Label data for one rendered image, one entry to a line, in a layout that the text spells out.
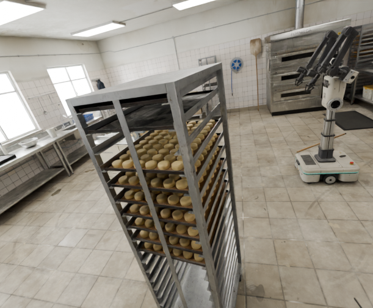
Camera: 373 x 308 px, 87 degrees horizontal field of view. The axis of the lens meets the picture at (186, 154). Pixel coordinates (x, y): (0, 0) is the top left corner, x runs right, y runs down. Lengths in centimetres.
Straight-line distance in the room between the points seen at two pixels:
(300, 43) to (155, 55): 418
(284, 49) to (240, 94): 185
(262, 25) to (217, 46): 129
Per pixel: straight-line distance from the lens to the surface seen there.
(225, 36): 681
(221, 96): 121
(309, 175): 317
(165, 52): 716
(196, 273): 207
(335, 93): 297
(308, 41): 601
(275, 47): 586
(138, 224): 113
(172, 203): 89
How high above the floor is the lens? 187
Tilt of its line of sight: 25 degrees down
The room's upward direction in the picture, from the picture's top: 12 degrees counter-clockwise
